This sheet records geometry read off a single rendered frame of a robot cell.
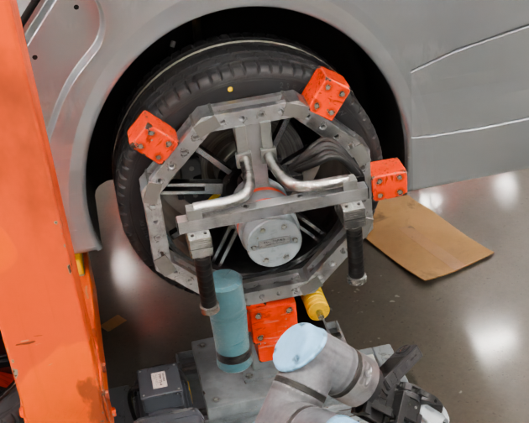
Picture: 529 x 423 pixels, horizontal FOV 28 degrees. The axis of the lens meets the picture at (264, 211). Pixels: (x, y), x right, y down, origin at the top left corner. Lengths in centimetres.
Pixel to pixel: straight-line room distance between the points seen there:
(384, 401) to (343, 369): 13
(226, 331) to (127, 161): 46
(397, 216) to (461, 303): 55
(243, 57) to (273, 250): 45
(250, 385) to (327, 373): 124
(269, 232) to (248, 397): 69
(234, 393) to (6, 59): 140
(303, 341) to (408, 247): 213
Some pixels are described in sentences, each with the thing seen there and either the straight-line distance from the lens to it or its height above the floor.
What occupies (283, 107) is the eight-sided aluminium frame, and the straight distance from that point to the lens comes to 237.
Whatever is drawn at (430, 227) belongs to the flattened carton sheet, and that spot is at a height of 1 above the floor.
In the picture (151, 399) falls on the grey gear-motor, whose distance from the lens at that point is 266.
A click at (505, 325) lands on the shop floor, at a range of 348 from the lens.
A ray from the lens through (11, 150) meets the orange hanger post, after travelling 189.
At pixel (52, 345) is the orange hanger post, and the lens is 213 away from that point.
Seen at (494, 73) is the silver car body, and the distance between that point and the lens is 264.
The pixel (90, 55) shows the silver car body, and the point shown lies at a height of 125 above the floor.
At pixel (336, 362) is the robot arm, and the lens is 172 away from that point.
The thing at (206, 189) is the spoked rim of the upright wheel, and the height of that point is 87.
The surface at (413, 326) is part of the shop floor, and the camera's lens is 346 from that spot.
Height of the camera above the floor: 218
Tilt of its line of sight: 32 degrees down
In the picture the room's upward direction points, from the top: 6 degrees counter-clockwise
